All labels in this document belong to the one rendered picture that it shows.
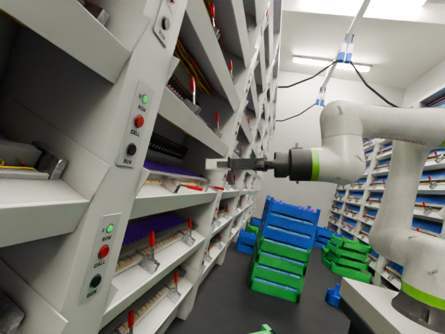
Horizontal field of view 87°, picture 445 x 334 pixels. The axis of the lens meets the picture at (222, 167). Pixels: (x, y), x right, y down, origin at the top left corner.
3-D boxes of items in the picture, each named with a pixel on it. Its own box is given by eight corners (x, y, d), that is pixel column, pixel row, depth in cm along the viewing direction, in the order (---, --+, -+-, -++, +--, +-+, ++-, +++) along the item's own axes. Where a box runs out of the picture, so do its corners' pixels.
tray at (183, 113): (223, 156, 98) (240, 128, 98) (151, 109, 39) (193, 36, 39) (185, 134, 103) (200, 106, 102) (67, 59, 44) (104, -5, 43)
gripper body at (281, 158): (287, 154, 71) (255, 154, 73) (289, 149, 63) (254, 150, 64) (287, 178, 70) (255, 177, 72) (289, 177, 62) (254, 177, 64)
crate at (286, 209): (307, 217, 158) (310, 205, 158) (318, 222, 138) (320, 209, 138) (264, 205, 160) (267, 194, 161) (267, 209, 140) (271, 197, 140)
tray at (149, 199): (212, 201, 98) (224, 181, 97) (120, 221, 38) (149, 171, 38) (174, 176, 102) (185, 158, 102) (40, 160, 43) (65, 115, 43)
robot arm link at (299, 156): (312, 183, 60) (306, 184, 69) (312, 139, 61) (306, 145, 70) (288, 183, 62) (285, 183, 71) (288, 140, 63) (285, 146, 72)
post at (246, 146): (223, 261, 173) (280, 36, 179) (220, 265, 164) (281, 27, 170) (198, 252, 177) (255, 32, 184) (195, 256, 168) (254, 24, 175)
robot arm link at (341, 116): (455, 142, 64) (416, 149, 75) (451, 101, 66) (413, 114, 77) (336, 132, 58) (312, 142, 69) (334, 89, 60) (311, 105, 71)
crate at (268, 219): (304, 228, 158) (307, 217, 158) (314, 236, 137) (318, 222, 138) (261, 217, 160) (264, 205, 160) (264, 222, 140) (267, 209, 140)
